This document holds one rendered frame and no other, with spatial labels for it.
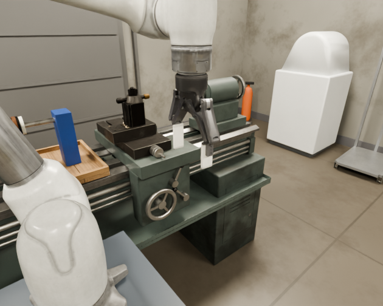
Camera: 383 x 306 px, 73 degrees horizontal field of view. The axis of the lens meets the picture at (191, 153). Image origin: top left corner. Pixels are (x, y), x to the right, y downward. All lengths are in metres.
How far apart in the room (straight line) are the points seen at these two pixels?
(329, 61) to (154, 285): 2.81
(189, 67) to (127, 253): 0.62
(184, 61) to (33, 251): 0.47
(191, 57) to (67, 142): 0.74
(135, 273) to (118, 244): 0.14
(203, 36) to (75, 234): 0.47
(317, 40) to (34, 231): 3.05
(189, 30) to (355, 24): 3.39
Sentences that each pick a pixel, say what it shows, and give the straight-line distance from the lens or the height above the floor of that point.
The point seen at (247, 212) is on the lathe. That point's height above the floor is 0.30.
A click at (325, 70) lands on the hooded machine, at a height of 1.01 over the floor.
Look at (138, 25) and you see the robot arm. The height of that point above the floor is 1.41.
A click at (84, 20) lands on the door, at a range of 3.16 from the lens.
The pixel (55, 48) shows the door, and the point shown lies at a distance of 3.07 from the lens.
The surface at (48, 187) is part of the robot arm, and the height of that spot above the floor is 1.06.
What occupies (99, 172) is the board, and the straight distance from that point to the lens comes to 1.10.
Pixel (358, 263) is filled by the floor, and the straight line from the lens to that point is 2.18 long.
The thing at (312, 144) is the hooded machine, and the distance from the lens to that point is 3.34.
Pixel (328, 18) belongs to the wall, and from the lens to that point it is 4.00.
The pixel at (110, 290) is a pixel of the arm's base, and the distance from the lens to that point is 0.75.
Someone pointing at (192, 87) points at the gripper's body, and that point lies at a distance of 0.59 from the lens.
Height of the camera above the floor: 1.41
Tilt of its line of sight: 26 degrees down
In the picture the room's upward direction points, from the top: straight up
